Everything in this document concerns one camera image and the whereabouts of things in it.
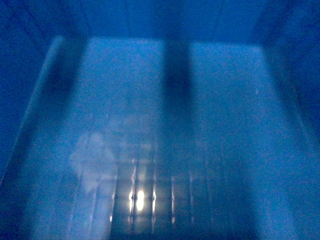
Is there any large blue plastic crate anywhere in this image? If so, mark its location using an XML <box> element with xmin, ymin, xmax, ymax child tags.
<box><xmin>0</xmin><ymin>0</ymin><xmax>320</xmax><ymax>240</ymax></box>

